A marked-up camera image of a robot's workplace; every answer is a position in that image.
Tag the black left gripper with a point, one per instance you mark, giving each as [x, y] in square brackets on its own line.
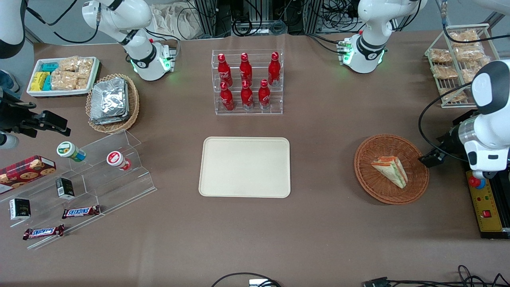
[449, 142]

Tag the brown wicker basket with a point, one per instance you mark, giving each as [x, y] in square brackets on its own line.
[368, 179]

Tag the Snickers chocolate bar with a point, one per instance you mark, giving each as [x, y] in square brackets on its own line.
[43, 232]
[81, 211]

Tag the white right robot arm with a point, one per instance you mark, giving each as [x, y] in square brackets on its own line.
[145, 59]

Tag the red tartan cookie box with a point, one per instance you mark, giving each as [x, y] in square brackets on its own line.
[26, 171]

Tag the yellow black control box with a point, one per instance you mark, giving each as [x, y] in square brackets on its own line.
[484, 215]

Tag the white cloth bag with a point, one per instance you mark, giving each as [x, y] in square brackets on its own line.
[175, 22]

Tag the small black carton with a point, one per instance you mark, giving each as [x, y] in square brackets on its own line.
[65, 188]
[20, 209]

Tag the silver foil packet stack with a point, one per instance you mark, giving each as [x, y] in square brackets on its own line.
[109, 101]

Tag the teal snack pack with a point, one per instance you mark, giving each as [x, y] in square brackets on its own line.
[47, 83]
[50, 67]

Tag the green lidded cup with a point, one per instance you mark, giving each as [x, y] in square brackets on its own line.
[67, 150]

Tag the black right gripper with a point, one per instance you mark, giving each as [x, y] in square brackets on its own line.
[15, 115]

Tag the beige plastic tray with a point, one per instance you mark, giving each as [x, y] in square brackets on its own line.
[245, 167]

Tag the light tan wicker basket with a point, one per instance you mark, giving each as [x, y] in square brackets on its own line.
[133, 107]

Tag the red lidded cup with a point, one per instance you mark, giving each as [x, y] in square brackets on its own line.
[116, 159]

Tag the clear rice cracker bag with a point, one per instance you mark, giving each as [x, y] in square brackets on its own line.
[68, 63]
[82, 83]
[63, 80]
[85, 67]

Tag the white rectangular snack tray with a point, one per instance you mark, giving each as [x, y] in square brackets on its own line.
[36, 93]

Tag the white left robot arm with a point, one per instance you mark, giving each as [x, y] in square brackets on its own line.
[368, 50]

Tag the yellow snack pack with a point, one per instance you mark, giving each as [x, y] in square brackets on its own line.
[38, 81]

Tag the clear acrylic stepped display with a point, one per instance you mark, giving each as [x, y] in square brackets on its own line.
[119, 191]

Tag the red cola bottle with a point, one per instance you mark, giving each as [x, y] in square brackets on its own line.
[247, 97]
[224, 71]
[264, 97]
[246, 71]
[227, 99]
[274, 71]

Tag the clear acrylic bottle rack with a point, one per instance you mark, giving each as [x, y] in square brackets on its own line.
[277, 101]

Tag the triangular wrapped sandwich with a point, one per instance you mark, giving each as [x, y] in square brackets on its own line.
[392, 170]

